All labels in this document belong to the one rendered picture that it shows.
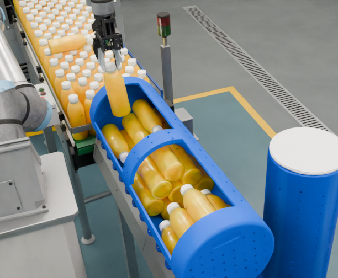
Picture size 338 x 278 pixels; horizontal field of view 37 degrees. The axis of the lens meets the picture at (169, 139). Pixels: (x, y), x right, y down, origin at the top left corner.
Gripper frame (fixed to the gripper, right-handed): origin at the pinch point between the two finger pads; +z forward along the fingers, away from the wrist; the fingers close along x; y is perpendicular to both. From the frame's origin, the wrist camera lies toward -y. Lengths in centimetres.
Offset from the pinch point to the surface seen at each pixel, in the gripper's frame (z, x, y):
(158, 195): 26.1, -0.9, 42.2
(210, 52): 132, 158, -237
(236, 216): 12, 9, 73
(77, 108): 28.7, -10.0, -25.7
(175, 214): 22, -1, 57
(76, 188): 92, -14, -53
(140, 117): 21.9, 7.9, 3.6
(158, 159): 17.5, 2.4, 35.6
